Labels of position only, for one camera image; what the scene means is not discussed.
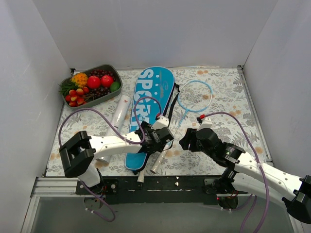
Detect blue racket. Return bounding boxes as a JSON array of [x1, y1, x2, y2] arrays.
[[150, 80, 214, 174], [137, 169, 145, 183]]

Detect white shuttlecock tube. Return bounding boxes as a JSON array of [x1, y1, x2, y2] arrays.
[[97, 95, 131, 166]]

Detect blue racket bag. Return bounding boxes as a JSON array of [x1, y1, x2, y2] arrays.
[[125, 67, 180, 175]]

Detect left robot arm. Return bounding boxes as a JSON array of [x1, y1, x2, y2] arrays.
[[59, 121, 173, 194]]

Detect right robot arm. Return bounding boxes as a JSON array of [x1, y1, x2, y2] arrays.
[[179, 128, 311, 224]]

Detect floral tablecloth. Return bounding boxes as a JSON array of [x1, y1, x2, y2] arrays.
[[45, 68, 270, 177]]

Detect green lime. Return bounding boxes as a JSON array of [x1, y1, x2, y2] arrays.
[[109, 82, 121, 93]]

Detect red apple right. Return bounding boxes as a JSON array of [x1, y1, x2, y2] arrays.
[[101, 75, 114, 88]]

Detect red apple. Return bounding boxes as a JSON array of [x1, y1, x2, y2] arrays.
[[87, 76, 101, 89], [101, 75, 114, 88]]

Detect red apple left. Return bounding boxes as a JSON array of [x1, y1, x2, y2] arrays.
[[87, 76, 101, 89]]

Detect dark grape bunch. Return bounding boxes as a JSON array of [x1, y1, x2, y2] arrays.
[[88, 69, 114, 79]]

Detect small red yellow fruits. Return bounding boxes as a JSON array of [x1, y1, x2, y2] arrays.
[[65, 87, 90, 107]]

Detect orange flower fruit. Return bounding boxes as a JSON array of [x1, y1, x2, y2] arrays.
[[71, 72, 88, 88]]

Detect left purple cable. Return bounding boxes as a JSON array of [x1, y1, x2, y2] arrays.
[[58, 96, 163, 223]]

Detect purple cable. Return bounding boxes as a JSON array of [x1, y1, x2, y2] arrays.
[[58, 96, 163, 223], [201, 111, 271, 233]]

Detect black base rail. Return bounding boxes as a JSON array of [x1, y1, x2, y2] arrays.
[[75, 174, 248, 206]]

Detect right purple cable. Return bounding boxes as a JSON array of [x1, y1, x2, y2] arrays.
[[201, 111, 271, 233]]

